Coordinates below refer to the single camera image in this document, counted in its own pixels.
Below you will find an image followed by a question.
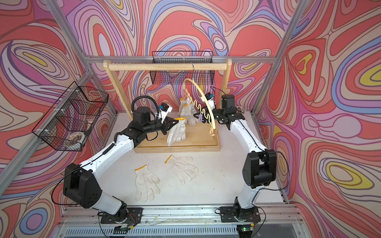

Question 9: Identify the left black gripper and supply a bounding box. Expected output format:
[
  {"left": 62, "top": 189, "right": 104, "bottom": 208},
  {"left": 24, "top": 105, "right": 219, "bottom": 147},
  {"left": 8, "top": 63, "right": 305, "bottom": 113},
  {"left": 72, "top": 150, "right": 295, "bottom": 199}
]
[{"left": 142, "top": 116, "right": 179, "bottom": 136}]

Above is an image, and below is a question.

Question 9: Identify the yellow curved clip hanger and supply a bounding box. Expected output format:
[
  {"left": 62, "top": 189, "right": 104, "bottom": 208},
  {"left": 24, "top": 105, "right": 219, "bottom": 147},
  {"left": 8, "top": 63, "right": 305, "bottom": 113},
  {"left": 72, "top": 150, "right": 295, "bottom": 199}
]
[{"left": 182, "top": 76, "right": 216, "bottom": 136}]

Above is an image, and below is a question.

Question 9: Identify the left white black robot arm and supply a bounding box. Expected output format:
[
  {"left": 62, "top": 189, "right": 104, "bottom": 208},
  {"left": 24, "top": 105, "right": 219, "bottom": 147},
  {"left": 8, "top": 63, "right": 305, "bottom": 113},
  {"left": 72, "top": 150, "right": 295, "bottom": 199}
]
[{"left": 63, "top": 103, "right": 178, "bottom": 222}]

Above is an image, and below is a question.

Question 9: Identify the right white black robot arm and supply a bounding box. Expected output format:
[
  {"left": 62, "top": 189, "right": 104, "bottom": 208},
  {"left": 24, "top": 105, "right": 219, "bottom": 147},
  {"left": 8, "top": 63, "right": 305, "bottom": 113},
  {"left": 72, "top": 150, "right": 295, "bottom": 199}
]
[{"left": 213, "top": 94, "right": 277, "bottom": 221}]

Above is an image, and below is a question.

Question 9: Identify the mesh pencil cup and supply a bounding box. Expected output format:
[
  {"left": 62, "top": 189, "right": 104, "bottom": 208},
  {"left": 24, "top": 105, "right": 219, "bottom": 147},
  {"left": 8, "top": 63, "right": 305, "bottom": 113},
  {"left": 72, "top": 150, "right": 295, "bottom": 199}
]
[{"left": 236, "top": 106, "right": 245, "bottom": 115}]

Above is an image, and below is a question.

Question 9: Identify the purple clothes peg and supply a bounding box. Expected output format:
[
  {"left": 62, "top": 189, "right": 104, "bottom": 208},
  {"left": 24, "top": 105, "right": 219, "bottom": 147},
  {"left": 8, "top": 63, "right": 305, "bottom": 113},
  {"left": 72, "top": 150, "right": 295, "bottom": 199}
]
[{"left": 197, "top": 113, "right": 206, "bottom": 124}]

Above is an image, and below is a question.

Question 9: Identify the wooden hanging rack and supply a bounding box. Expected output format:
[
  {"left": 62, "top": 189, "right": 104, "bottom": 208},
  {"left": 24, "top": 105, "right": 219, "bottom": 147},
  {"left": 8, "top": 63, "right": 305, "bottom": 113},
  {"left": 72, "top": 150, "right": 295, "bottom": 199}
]
[{"left": 101, "top": 59, "right": 232, "bottom": 154}]

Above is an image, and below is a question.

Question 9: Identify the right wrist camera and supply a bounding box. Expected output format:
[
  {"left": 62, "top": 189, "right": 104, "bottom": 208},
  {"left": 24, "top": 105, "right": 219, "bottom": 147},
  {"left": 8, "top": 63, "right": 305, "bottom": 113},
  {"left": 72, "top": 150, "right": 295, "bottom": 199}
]
[{"left": 205, "top": 92, "right": 215, "bottom": 110}]

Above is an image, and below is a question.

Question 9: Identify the back black wire basket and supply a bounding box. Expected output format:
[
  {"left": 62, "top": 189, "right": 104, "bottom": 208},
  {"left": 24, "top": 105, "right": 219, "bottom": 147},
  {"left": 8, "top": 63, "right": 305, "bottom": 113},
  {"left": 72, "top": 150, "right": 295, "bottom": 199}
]
[{"left": 149, "top": 50, "right": 215, "bottom": 86}]

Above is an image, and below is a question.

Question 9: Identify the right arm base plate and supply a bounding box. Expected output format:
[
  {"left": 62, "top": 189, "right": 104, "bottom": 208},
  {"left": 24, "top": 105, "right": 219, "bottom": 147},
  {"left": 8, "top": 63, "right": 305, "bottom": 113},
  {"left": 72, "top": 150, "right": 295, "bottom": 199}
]
[{"left": 217, "top": 206, "right": 261, "bottom": 224}]

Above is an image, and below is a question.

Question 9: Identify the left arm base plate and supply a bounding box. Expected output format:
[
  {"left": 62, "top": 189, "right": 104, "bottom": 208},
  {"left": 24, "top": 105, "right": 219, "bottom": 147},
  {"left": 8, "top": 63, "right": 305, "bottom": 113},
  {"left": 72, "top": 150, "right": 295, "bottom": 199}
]
[{"left": 98, "top": 207, "right": 143, "bottom": 225}]

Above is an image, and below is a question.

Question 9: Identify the aluminium front rail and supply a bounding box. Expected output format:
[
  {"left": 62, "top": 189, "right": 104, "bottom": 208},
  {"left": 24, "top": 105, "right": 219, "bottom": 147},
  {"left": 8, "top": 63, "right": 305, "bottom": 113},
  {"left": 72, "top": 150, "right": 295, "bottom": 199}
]
[{"left": 52, "top": 204, "right": 312, "bottom": 238}]

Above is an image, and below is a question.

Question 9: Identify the side black wire basket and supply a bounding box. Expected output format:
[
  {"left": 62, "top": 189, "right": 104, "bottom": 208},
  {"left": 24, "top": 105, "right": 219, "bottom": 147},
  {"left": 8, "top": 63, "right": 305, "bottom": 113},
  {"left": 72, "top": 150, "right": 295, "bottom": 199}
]
[{"left": 32, "top": 82, "right": 109, "bottom": 152}]

